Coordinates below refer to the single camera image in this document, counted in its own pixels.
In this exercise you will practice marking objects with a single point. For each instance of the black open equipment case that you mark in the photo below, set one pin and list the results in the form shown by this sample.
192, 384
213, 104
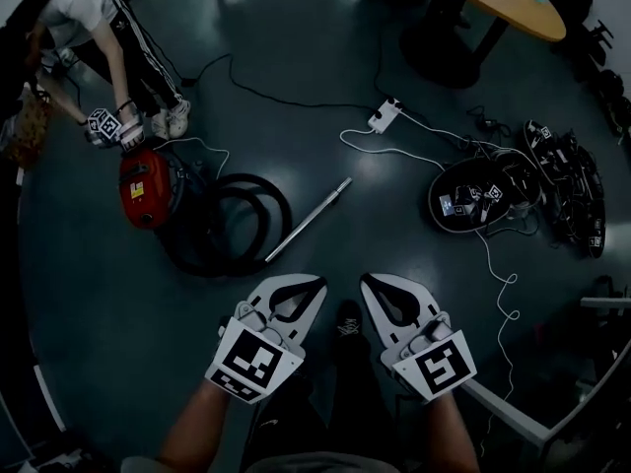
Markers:
567, 185
473, 197

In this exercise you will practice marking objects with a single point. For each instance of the black armrest office chair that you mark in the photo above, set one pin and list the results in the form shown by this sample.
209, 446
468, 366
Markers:
596, 37

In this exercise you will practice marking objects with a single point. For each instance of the person's left forearm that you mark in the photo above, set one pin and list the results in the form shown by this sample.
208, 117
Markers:
197, 426

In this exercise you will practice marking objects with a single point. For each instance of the person's right shoe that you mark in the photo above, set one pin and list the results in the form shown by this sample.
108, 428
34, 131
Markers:
349, 320

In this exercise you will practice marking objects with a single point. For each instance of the yellow patterned bag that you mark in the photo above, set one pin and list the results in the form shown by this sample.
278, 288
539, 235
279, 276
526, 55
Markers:
27, 131

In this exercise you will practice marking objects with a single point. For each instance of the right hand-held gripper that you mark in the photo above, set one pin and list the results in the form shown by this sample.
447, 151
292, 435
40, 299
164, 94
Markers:
434, 367

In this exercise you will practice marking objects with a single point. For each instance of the white power strip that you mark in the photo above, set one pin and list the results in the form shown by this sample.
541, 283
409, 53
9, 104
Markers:
384, 115

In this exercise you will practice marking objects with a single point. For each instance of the red teal vacuum cleaner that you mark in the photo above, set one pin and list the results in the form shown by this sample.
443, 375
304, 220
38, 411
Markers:
143, 190

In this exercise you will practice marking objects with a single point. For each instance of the person's right forearm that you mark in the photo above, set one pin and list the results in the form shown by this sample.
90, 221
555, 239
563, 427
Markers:
446, 431

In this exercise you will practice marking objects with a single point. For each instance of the person's black trousers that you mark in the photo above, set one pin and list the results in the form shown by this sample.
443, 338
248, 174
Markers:
320, 402

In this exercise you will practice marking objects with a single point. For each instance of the chrome metal tube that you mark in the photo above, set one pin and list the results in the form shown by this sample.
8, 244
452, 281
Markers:
310, 220

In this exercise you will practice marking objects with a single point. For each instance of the white office desk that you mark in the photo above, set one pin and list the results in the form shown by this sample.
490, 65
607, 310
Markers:
542, 412

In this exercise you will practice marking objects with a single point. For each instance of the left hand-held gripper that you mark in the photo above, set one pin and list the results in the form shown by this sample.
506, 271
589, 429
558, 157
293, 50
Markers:
251, 358

